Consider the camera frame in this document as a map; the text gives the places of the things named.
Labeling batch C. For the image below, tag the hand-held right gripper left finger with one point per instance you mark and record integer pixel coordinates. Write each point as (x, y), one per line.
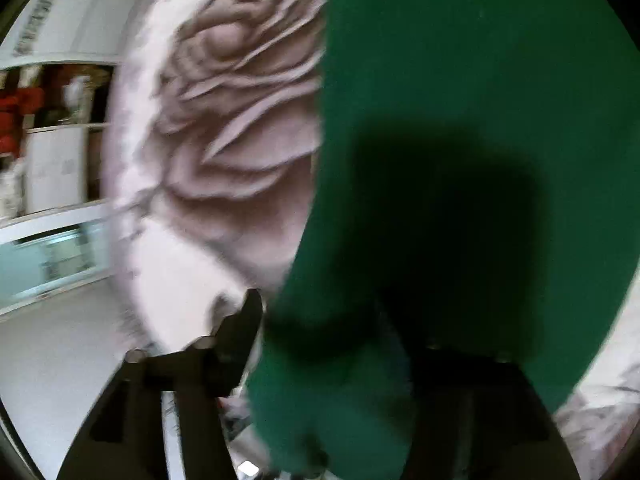
(239, 331)

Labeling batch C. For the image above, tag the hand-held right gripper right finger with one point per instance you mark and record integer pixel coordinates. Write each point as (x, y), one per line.
(480, 410)

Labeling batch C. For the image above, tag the green garment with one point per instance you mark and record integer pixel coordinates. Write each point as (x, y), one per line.
(450, 160)

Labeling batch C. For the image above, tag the rose print bed sheet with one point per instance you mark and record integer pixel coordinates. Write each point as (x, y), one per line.
(220, 150)

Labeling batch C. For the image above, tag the white cabinet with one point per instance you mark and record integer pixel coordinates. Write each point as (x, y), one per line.
(55, 170)

